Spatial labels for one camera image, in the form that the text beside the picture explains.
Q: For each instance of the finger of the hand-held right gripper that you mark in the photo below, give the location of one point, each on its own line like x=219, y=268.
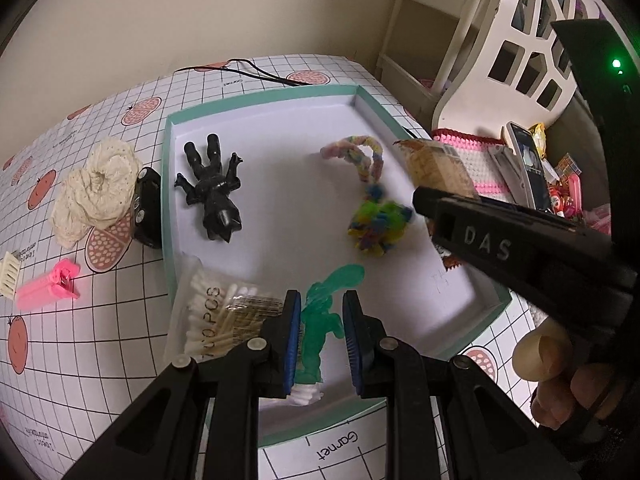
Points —
x=480, y=242

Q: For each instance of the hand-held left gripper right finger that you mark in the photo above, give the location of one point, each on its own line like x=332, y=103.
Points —
x=352, y=345

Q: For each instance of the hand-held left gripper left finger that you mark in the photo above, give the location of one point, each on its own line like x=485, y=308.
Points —
x=291, y=340

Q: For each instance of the green rubber figure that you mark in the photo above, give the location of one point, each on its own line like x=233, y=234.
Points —
x=325, y=320

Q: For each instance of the cotton swab bag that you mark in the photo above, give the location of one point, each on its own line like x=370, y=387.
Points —
x=210, y=310

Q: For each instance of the wafer biscuit packet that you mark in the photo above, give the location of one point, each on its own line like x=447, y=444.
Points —
x=435, y=165

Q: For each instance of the teal cardboard box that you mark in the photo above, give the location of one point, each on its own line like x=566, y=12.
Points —
x=290, y=185

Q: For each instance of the black toy figure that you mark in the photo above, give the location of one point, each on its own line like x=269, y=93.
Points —
x=215, y=195

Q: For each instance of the black toy car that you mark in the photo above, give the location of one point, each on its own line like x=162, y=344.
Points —
x=145, y=205

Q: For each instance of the cream lace cloth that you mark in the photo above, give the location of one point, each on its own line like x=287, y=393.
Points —
x=95, y=190

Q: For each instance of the pink hair clip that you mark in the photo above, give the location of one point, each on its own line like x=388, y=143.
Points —
x=45, y=287

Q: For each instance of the person's right hand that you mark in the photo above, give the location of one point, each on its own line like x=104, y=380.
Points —
x=545, y=355

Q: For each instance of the puzzle cube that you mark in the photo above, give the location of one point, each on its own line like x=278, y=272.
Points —
x=567, y=165

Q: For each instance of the pink case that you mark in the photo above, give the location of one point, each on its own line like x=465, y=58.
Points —
x=576, y=192

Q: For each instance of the pink white crochet mat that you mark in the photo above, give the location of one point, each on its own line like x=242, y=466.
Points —
x=480, y=160

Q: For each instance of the yellow snack packet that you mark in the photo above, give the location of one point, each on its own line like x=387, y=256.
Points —
x=539, y=135

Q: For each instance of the smartphone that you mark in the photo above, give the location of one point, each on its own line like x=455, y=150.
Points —
x=530, y=170

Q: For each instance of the white cutout panel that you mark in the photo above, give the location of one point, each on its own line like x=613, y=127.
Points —
x=500, y=20

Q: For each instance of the grid printed tablecloth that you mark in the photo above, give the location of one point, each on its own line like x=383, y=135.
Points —
x=100, y=360

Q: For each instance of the white wooden shelf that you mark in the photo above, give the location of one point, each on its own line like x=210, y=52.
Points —
x=467, y=20

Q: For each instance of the cream comb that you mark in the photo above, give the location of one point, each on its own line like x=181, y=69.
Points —
x=9, y=275

